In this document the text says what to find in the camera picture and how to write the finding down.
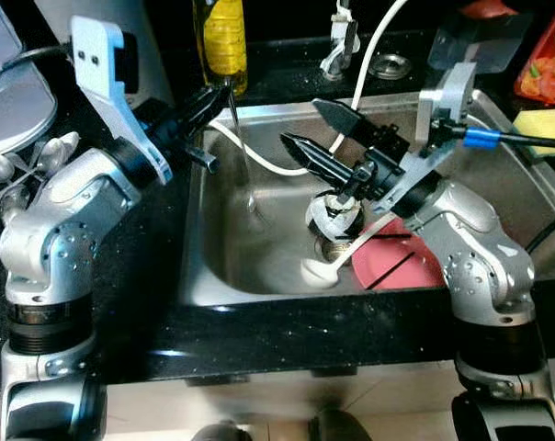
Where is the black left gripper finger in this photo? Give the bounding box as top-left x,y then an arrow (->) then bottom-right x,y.
190,97 -> 232,134
181,85 -> 230,116

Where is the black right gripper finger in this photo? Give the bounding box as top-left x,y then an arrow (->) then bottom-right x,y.
312,98 -> 381,146
280,133 -> 363,182

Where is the yellow dish soap bottle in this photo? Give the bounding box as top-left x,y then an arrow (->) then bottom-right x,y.
193,0 -> 249,96

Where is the white faucet fitting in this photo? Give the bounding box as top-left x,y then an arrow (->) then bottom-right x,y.
319,0 -> 361,82

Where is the pink round plate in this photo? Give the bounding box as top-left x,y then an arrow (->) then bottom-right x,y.
351,218 -> 444,290

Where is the white plastic ladle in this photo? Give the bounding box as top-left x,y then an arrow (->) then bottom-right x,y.
300,214 -> 400,291

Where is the stainless steel sink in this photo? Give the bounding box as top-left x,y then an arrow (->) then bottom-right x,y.
179,90 -> 555,309

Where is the white stacked plastic container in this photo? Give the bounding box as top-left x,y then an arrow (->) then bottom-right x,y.
0,0 -> 58,153

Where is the yellow sponge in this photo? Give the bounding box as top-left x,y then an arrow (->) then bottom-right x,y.
512,107 -> 555,159

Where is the red plastic lid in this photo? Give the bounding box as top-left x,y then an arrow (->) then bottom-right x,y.
461,0 -> 517,19

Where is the red peach detergent bottle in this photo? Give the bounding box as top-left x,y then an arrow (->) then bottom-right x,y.
515,0 -> 555,104

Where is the black robot right foot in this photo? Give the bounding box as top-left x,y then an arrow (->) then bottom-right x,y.
307,407 -> 375,441

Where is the black robot foot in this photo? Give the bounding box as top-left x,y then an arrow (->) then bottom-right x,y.
190,420 -> 255,441
307,407 -> 375,441

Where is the black robot left foot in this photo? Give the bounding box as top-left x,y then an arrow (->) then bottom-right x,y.
190,420 -> 255,441

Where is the white flexible hose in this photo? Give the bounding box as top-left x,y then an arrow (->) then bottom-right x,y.
207,0 -> 412,177

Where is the round metal counter ring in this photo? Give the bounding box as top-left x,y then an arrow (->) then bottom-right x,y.
369,53 -> 413,77

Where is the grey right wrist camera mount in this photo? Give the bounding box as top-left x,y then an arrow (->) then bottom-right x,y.
377,62 -> 479,214

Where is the black cable with blue tape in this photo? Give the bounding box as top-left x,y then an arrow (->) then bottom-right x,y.
434,121 -> 555,256

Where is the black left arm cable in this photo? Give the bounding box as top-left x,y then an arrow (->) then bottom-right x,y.
0,44 -> 73,93

